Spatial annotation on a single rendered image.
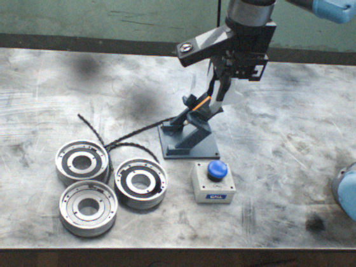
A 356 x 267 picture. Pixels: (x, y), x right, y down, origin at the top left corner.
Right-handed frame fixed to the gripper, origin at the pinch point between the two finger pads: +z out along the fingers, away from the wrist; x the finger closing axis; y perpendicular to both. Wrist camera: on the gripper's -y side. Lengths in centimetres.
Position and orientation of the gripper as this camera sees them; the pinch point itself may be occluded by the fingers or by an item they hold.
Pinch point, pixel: (209, 102)
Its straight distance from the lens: 88.2
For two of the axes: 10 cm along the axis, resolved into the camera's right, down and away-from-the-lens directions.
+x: -1.1, -7.1, 7.0
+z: -1.0, 7.1, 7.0
